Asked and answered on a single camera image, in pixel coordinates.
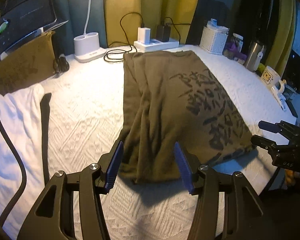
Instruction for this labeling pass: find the yellow green curtain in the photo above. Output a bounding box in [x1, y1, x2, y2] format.
[104, 0, 198, 44]

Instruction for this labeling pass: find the black coiled cable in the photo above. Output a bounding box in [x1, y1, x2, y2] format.
[103, 11, 146, 64]

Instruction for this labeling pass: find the steel thermos bottle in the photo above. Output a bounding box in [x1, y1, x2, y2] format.
[244, 40, 265, 72]

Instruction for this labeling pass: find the white woven basket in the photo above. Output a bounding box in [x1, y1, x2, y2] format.
[199, 18, 229, 55]

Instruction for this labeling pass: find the dark tablet screen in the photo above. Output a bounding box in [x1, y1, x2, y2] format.
[0, 0, 57, 54]

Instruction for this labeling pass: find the purple cloth item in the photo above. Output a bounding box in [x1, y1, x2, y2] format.
[223, 42, 247, 61]

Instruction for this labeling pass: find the white folded cloth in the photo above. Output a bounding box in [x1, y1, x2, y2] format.
[0, 84, 45, 239]

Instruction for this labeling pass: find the black strap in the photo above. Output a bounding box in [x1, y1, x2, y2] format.
[39, 93, 52, 186]

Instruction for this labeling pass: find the black charger plug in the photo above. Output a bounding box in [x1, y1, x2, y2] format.
[155, 24, 171, 42]

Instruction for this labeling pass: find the white power strip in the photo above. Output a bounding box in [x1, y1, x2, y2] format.
[134, 38, 179, 53]

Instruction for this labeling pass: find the black bundled cable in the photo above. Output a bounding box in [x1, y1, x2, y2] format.
[52, 53, 70, 74]

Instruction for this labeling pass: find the brown cardboard box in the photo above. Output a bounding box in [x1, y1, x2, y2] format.
[0, 31, 55, 95]

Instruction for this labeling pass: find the olive green printed t-shirt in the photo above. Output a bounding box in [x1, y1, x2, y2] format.
[119, 51, 253, 184]

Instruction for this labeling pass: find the white printed mug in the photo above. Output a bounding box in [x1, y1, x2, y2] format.
[261, 66, 281, 88]

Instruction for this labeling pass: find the white charger plug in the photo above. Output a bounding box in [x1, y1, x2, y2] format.
[138, 27, 151, 44]

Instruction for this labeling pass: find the braided black gripper cable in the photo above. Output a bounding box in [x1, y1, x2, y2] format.
[0, 7, 28, 228]

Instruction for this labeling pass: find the white textured bed cover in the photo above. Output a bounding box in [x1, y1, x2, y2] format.
[0, 44, 298, 240]

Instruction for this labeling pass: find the white desk lamp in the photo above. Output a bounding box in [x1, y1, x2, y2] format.
[74, 0, 107, 63]

